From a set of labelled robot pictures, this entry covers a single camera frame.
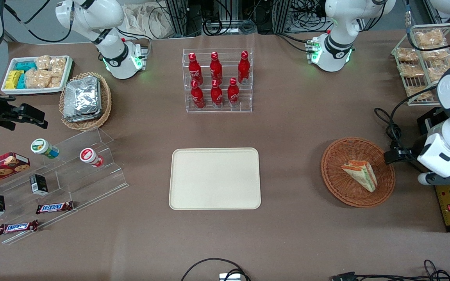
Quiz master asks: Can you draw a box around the white wire rack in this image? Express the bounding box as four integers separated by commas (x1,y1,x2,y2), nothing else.
391,23,450,107

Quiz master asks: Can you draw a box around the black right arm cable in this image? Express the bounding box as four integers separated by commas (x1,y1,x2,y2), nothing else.
3,0,74,44

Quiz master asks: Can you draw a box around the red lid cup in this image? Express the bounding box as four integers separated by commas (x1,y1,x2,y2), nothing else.
79,148,105,168

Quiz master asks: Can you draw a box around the yellow snack packet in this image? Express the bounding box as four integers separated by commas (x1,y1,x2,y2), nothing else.
5,70,25,90

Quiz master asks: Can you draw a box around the green lid cup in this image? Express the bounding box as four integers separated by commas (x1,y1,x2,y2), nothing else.
30,138,60,159

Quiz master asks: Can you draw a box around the black arched cable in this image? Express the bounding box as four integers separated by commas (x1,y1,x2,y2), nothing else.
180,257,251,281

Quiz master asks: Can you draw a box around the clear acrylic stepped shelf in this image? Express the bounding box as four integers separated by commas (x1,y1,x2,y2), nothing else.
0,127,129,245

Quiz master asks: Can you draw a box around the triangle sandwich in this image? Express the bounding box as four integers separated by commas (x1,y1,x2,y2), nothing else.
341,160,378,193

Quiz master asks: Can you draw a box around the round brown wicker basket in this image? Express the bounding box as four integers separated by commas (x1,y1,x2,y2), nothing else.
321,137,396,208

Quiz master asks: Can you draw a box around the snickers chocolate bar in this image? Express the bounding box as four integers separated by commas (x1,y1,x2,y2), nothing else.
36,201,74,215
0,220,39,236

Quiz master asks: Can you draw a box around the oval wicker basket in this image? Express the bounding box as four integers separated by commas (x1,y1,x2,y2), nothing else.
59,72,113,132

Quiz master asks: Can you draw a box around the black equipment box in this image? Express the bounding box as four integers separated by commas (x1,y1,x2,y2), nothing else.
416,106,449,138

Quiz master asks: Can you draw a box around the white rectangular snack tray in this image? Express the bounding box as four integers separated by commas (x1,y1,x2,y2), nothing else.
1,55,73,95

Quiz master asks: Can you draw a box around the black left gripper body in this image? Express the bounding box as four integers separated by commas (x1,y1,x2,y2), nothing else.
384,148,420,165

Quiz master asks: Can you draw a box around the black cable with connector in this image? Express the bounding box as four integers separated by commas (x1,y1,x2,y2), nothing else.
332,259,450,281

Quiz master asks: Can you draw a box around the black looped gripper cable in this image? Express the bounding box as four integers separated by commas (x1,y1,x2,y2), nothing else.
374,95,444,157

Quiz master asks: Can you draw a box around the beige plastic tray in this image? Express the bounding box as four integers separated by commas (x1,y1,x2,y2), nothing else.
169,147,262,211

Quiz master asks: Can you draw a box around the clear acrylic bottle rack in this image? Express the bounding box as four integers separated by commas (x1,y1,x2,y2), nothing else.
182,48,253,114

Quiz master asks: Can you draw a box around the red cola bottle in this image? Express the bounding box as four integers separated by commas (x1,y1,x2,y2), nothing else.
190,79,205,109
227,77,240,107
210,79,224,108
188,52,204,85
210,51,223,83
237,50,250,85

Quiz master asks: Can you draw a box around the black aluminium frame rack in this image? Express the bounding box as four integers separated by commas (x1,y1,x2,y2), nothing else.
165,0,204,38

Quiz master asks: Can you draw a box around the black cable over wire rack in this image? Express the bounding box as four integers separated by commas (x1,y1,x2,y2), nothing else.
402,0,450,52

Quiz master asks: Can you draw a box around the silver foil pack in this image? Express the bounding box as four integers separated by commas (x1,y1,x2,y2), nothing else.
63,105,102,123
65,76,100,113

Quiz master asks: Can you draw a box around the crumpled clear plastic sheet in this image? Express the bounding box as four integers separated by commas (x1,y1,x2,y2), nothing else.
122,2,171,40

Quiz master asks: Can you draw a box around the coiled grey cable bundle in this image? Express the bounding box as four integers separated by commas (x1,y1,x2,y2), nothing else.
204,16,257,36

